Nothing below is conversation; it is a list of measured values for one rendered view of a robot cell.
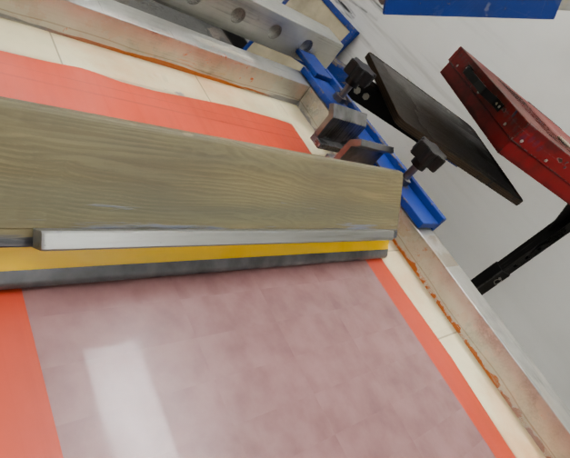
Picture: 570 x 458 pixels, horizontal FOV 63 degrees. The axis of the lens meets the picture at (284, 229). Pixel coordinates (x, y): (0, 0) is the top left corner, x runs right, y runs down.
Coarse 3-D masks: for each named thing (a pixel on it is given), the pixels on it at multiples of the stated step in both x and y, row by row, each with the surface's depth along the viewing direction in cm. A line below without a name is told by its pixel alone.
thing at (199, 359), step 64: (0, 64) 36; (0, 320) 24; (64, 320) 26; (128, 320) 28; (192, 320) 31; (256, 320) 35; (0, 384) 22; (64, 384) 23; (128, 384) 25; (192, 384) 28; (256, 384) 31; (0, 448) 20; (64, 448) 22; (128, 448) 23; (192, 448) 25; (256, 448) 28; (320, 448) 30
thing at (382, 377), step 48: (288, 144) 58; (288, 288) 39; (336, 288) 43; (384, 288) 49; (288, 336) 35; (336, 336) 39; (384, 336) 43; (432, 336) 48; (336, 384) 35; (384, 384) 38; (432, 384) 42; (336, 432) 32; (384, 432) 35; (432, 432) 38; (480, 432) 42
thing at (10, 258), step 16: (0, 256) 24; (16, 256) 25; (32, 256) 25; (48, 256) 26; (64, 256) 26; (80, 256) 27; (96, 256) 28; (112, 256) 28; (128, 256) 29; (144, 256) 30; (160, 256) 31; (176, 256) 32; (192, 256) 33; (208, 256) 34; (224, 256) 35; (240, 256) 36
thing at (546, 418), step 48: (0, 0) 39; (48, 0) 41; (96, 0) 45; (144, 48) 49; (192, 48) 52; (240, 48) 60; (288, 96) 66; (432, 240) 56; (432, 288) 54; (480, 336) 50; (528, 384) 47; (528, 432) 47
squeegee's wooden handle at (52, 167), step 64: (0, 128) 22; (64, 128) 25; (128, 128) 27; (0, 192) 23; (64, 192) 25; (128, 192) 28; (192, 192) 31; (256, 192) 35; (320, 192) 41; (384, 192) 48
